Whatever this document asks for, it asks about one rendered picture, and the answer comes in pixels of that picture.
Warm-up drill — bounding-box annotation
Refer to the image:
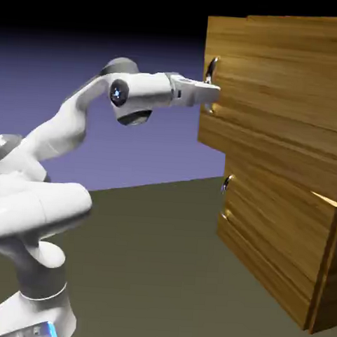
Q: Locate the small wooden cabinet door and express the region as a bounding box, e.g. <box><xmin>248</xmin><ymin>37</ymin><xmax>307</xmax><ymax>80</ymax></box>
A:
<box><xmin>210</xmin><ymin>154</ymin><xmax>337</xmax><ymax>333</ymax></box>

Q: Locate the large wooden cabinet door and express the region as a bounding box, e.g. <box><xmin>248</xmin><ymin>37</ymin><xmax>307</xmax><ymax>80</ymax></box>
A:
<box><xmin>193</xmin><ymin>8</ymin><xmax>337</xmax><ymax>203</ymax></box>

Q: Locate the long curved metal handle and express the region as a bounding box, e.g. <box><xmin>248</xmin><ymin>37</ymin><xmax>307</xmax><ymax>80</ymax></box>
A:
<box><xmin>201</xmin><ymin>55</ymin><xmax>223</xmax><ymax>116</ymax></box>

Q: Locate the wooden cabinet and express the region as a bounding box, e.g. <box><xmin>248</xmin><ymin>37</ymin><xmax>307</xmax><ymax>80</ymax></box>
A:
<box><xmin>186</xmin><ymin>8</ymin><xmax>337</xmax><ymax>336</ymax></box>

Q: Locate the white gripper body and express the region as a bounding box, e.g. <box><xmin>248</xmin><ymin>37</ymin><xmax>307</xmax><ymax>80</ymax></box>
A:
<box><xmin>188</xmin><ymin>79</ymin><xmax>222</xmax><ymax>109</ymax></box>

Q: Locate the short curved metal handle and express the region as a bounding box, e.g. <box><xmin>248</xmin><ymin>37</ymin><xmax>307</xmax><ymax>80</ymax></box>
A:
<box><xmin>219</xmin><ymin>173</ymin><xmax>236</xmax><ymax>221</ymax></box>

